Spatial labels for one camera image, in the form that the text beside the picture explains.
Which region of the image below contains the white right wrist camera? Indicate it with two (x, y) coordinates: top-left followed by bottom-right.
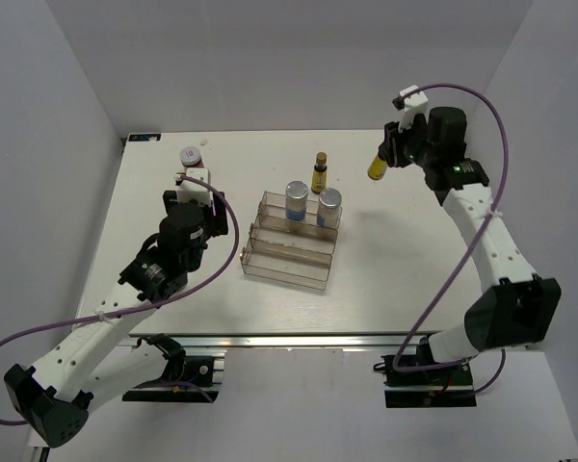
(392, 86), (429, 133)

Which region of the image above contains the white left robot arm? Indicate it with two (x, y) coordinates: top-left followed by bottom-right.
(4, 191), (228, 449)

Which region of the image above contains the blue label left corner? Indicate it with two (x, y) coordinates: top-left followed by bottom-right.
(127, 133), (161, 142)

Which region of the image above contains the brown jar white red lid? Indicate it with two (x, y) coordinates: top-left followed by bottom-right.
(179, 146), (204, 170)

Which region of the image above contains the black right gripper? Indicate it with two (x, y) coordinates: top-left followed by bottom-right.
(379, 112), (436, 169)

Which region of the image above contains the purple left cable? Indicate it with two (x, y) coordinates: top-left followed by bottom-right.
(0, 175), (240, 427)

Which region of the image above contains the white blue jar silver lid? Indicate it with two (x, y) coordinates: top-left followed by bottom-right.
(285, 180), (308, 221)

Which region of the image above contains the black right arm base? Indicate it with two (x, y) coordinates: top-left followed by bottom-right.
(373, 355), (477, 409)

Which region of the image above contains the clear three-tier organizer rack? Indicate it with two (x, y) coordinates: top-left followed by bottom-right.
(240, 192), (342, 291)

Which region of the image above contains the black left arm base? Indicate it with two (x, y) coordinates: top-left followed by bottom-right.
(121, 334), (224, 404)

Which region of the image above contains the yellow-label oil bottle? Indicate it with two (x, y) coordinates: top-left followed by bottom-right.
(311, 152), (328, 194)
(367, 153), (388, 181)

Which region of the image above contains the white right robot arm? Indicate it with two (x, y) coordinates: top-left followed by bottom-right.
(380, 107), (562, 384)

